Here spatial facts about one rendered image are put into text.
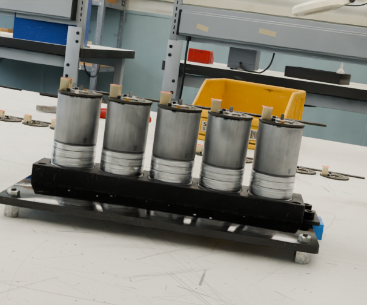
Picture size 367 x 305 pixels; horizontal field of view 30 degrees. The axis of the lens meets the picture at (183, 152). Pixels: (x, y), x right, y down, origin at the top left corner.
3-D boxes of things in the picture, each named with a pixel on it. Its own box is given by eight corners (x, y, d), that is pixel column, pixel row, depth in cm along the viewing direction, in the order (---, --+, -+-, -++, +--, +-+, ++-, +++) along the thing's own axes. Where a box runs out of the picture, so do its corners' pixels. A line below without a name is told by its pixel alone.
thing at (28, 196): (304, 229, 39) (307, 210, 39) (316, 268, 32) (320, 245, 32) (37, 187, 40) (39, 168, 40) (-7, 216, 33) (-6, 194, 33)
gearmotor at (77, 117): (86, 187, 37) (97, 94, 36) (43, 180, 37) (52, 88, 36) (96, 178, 39) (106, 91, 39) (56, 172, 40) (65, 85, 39)
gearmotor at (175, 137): (187, 203, 37) (200, 109, 36) (143, 195, 37) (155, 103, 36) (191, 193, 39) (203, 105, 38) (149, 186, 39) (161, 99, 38)
